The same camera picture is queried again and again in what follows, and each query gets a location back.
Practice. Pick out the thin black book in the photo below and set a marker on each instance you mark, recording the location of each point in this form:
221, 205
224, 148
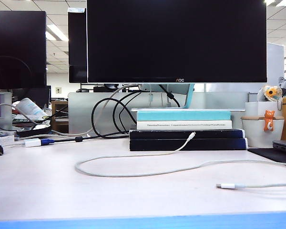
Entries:
157, 134

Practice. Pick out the teal book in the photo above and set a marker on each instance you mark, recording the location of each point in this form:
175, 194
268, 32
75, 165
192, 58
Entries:
181, 115

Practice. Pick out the white book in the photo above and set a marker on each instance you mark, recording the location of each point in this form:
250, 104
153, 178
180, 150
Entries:
186, 125

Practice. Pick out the frosted desk partition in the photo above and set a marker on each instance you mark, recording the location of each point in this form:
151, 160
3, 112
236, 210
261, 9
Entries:
217, 100

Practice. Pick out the black AOC monitor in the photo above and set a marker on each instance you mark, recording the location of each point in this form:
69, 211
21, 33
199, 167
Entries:
176, 43

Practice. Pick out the thick black book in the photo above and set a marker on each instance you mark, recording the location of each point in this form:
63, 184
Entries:
217, 144

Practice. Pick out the wooden cabinet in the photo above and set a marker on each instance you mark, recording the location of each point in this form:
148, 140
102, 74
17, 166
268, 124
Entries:
60, 124

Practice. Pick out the narrow black monitor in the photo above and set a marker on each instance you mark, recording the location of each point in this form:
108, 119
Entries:
77, 47

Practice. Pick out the small black monitor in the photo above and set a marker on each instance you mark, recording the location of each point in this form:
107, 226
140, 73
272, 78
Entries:
40, 95

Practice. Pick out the white square container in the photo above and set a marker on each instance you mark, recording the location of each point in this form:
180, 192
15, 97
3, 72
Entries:
251, 108

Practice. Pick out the black flat pouch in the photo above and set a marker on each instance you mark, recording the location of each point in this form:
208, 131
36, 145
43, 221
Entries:
34, 131

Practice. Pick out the white pot wooden rim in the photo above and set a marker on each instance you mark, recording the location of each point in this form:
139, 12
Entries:
253, 133

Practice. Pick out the white bottle blue print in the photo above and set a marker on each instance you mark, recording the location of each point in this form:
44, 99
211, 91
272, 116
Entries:
30, 106

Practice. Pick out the white adapter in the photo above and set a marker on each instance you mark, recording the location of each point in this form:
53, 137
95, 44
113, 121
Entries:
33, 142

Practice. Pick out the orange cat figurine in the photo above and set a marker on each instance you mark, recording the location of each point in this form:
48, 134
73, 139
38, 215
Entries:
268, 121

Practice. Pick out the sunflower plush toy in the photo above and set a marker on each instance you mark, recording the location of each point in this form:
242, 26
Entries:
271, 91

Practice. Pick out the black mouse pad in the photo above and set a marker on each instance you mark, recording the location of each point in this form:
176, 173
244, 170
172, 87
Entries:
274, 154

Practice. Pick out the white card box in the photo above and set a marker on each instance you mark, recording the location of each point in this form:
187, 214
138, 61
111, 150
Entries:
5, 141

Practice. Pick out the purple box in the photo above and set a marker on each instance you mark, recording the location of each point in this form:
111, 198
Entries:
3, 107

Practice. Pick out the white partition panel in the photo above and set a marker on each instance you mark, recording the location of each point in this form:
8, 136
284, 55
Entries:
275, 66

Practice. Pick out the large black monitor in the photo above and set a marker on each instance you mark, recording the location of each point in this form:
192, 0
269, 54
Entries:
16, 47

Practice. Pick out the grey laptop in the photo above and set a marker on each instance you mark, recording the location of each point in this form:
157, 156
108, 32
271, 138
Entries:
285, 146

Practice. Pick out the wall socket plate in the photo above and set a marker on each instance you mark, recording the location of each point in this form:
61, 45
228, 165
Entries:
58, 90

